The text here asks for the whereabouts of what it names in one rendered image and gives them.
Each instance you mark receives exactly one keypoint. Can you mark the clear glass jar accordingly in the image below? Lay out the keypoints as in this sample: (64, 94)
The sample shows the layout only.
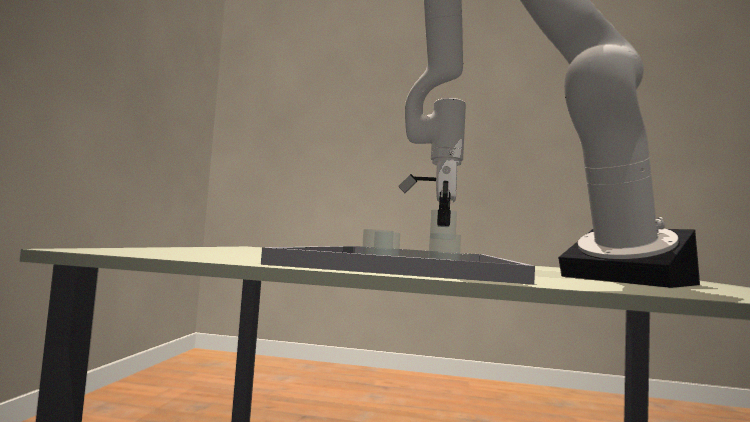
(444, 246)
(377, 242)
(434, 228)
(396, 244)

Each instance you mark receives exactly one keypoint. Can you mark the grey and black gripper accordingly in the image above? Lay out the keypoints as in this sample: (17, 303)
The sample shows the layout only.
(446, 172)

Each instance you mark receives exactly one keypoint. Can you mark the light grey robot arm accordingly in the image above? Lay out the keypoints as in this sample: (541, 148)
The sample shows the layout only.
(600, 92)

